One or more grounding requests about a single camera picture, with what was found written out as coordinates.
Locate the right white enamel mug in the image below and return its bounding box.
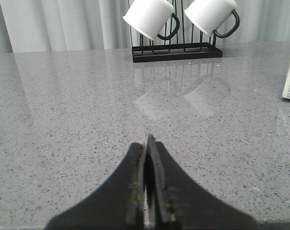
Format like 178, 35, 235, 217
184, 0, 240, 38

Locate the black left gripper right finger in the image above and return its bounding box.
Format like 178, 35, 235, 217
147, 134, 259, 230

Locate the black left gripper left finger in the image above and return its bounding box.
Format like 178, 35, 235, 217
46, 143, 145, 230

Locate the white enamel mug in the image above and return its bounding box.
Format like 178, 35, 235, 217
123, 0, 180, 41
184, 0, 240, 38

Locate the left white enamel mug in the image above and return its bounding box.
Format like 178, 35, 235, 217
123, 0, 180, 41

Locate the black wire mug rack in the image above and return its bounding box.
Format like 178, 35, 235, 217
129, 0, 222, 63

